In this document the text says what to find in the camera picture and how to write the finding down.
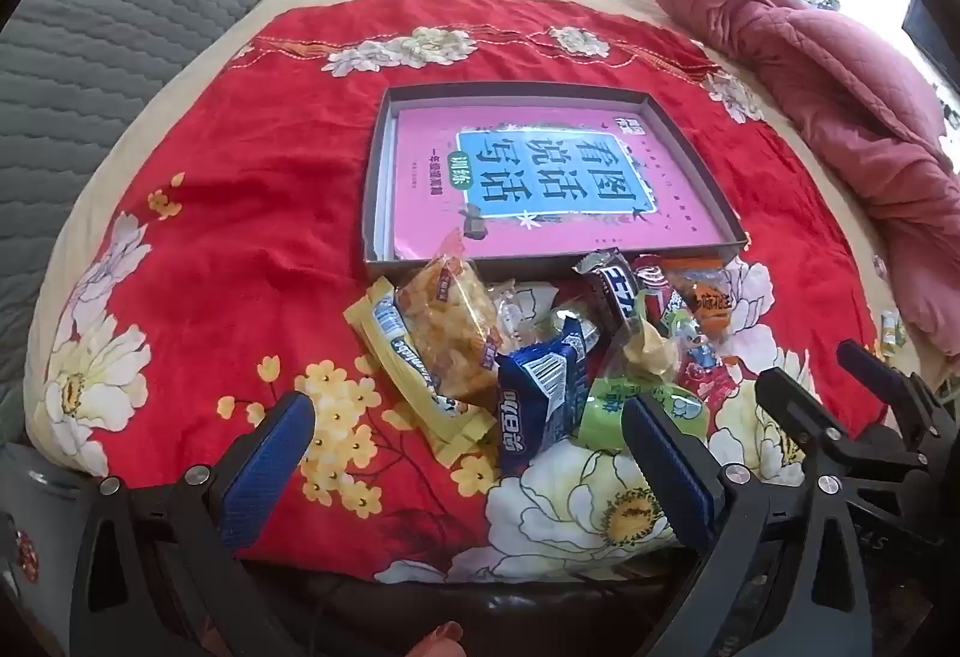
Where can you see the blue cookie packet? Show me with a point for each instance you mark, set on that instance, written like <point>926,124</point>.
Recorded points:
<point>532,394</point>

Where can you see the yellow snack packet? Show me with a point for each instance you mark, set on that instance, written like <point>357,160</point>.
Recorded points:
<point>390,342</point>

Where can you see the clear packet of yellow chips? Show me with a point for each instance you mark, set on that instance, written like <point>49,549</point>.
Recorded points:
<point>645,349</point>

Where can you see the grey quilted headboard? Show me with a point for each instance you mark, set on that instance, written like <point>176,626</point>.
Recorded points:
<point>112,27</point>

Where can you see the black rectangular case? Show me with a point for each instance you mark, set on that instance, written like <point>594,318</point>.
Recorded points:
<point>930,38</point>

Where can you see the pink book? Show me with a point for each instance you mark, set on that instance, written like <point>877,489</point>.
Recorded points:
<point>427,177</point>

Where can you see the green snack packet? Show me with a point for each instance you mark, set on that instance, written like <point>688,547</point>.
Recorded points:
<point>607,409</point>

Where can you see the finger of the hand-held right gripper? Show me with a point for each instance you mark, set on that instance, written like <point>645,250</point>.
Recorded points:
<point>795,406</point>
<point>877,372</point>

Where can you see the pink quilt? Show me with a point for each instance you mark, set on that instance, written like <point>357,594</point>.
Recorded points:
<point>825,87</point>

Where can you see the orange puffed rice cake packet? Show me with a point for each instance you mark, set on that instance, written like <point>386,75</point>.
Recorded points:
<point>450,327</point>

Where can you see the orange peanut packet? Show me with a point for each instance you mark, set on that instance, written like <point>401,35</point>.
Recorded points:
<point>709,304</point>

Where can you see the dark chocolate bar wrapper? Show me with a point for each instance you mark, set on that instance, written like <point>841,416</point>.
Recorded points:
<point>619,286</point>

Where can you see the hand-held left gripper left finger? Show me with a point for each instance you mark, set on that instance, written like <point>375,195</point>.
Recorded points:
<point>270,469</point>

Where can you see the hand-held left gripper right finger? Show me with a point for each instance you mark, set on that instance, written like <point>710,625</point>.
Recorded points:
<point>667,477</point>

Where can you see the person's left hand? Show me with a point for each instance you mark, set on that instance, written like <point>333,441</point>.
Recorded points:
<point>439,638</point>

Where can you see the grey shallow cardboard box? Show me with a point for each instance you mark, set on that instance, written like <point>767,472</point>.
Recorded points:
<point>379,177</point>

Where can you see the long red candy packet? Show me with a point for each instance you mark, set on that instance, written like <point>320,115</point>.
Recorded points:
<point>709,379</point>

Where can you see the red floral blanket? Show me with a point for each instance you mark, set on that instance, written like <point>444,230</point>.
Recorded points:
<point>262,177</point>

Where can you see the small candy wrappers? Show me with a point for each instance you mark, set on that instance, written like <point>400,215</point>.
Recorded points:
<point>890,331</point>

